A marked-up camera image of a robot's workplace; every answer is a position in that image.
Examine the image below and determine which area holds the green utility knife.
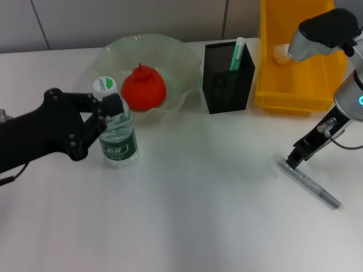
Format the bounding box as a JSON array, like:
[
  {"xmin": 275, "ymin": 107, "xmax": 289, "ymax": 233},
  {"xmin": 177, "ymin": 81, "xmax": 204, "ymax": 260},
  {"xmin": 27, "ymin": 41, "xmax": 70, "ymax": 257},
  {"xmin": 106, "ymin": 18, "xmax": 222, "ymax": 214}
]
[{"xmin": 228, "ymin": 37, "xmax": 246, "ymax": 86}]

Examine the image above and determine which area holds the grey marker pen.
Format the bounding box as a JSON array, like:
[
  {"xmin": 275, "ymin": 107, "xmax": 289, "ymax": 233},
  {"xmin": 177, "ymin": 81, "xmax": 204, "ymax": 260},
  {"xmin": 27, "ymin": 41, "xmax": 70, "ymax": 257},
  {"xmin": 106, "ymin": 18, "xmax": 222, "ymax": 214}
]
[{"xmin": 277, "ymin": 158, "xmax": 342, "ymax": 210}]

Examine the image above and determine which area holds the clear green-label water bottle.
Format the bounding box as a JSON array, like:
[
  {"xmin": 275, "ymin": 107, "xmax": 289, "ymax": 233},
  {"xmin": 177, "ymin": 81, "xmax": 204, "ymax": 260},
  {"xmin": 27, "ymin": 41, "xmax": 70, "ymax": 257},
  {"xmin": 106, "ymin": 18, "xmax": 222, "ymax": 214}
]
[{"xmin": 91, "ymin": 76, "xmax": 140, "ymax": 170}]

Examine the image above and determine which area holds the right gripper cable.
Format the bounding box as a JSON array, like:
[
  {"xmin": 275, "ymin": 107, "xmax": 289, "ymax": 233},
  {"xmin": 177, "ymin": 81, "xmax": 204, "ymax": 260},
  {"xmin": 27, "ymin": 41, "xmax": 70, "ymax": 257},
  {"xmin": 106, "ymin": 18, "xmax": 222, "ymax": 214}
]
[{"xmin": 316, "ymin": 117, "xmax": 363, "ymax": 150}]

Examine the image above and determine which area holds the white paper ball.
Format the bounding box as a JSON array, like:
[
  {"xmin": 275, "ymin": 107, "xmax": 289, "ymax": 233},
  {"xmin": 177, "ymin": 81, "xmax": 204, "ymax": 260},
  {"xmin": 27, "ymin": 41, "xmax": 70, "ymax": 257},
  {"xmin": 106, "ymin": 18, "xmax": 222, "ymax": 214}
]
[{"xmin": 273, "ymin": 43, "xmax": 292, "ymax": 66}]

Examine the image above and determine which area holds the green wavy glass fruit bowl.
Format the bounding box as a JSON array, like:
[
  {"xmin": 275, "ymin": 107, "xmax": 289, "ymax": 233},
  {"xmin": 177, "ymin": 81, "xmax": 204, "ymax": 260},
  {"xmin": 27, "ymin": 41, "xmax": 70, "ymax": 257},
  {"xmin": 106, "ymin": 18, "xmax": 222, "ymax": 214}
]
[{"xmin": 74, "ymin": 33, "xmax": 205, "ymax": 131}]

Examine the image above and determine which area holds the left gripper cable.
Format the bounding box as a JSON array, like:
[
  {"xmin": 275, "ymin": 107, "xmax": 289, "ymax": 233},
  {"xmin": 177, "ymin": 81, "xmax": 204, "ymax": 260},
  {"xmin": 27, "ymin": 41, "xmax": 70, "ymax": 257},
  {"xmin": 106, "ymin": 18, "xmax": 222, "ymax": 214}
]
[{"xmin": 0, "ymin": 160, "xmax": 29, "ymax": 186}]

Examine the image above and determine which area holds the black mesh pen holder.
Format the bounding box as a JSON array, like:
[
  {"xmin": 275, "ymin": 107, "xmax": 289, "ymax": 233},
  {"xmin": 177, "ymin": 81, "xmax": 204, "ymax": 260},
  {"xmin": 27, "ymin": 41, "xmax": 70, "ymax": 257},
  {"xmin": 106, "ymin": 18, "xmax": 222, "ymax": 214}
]
[{"xmin": 201, "ymin": 39, "xmax": 256, "ymax": 115}]

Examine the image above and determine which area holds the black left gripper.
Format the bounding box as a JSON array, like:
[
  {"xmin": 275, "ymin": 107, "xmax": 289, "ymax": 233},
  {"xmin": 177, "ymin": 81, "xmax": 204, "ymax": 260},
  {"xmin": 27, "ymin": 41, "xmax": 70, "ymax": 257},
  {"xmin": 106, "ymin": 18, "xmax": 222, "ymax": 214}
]
[{"xmin": 0, "ymin": 88, "xmax": 126, "ymax": 177}]

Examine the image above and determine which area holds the orange fruit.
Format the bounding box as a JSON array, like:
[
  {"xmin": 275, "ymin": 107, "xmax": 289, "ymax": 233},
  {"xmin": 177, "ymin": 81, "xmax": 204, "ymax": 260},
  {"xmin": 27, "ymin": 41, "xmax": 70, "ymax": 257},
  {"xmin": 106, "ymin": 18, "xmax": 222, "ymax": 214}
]
[{"xmin": 120, "ymin": 63, "xmax": 168, "ymax": 112}]

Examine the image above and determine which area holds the yellow plastic bin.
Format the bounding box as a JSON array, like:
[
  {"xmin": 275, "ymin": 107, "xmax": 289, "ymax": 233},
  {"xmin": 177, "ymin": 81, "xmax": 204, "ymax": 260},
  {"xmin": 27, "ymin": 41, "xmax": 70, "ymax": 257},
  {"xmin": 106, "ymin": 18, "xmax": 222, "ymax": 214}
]
[{"xmin": 253, "ymin": 0, "xmax": 348, "ymax": 116}]

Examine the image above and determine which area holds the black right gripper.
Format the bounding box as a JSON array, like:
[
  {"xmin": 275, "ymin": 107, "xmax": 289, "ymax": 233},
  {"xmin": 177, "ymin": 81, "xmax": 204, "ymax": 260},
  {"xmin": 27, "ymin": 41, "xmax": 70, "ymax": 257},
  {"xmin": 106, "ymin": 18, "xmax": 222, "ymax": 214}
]
[{"xmin": 284, "ymin": 104, "xmax": 356, "ymax": 170}]

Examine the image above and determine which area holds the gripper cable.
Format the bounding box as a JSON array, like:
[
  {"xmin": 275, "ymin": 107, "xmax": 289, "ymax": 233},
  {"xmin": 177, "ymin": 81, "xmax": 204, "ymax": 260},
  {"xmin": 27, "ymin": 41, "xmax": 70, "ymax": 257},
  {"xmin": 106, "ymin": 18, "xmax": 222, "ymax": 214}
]
[
  {"xmin": 0, "ymin": 160, "xmax": 29, "ymax": 186},
  {"xmin": 316, "ymin": 117, "xmax": 363, "ymax": 150}
]

